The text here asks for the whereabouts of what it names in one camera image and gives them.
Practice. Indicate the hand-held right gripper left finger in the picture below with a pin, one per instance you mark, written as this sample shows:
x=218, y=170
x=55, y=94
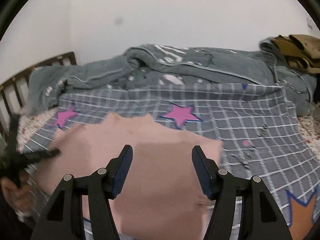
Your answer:
x=123, y=172

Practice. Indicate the white wall switch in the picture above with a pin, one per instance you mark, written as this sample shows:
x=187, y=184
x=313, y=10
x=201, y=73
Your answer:
x=309, y=23

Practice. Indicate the brown clothing pile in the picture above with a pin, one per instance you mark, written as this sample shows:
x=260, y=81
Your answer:
x=300, y=50

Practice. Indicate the person's left hand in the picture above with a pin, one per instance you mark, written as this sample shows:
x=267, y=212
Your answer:
x=15, y=195

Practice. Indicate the grey checked star-print blanket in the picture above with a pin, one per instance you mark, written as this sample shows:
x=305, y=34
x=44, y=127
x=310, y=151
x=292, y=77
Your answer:
x=225, y=110

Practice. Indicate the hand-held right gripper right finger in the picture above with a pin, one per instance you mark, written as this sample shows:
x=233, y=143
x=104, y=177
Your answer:
x=202, y=175

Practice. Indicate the grey-green quilt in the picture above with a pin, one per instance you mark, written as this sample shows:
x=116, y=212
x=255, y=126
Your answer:
x=200, y=65

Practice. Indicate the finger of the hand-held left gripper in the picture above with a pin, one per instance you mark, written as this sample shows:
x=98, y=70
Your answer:
x=47, y=153

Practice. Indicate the pink knit sweater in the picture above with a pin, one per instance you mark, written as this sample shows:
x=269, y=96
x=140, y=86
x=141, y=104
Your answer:
x=155, y=205

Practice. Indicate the dark wooden headboard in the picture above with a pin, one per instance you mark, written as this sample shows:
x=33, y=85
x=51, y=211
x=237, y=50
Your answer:
x=5, y=100

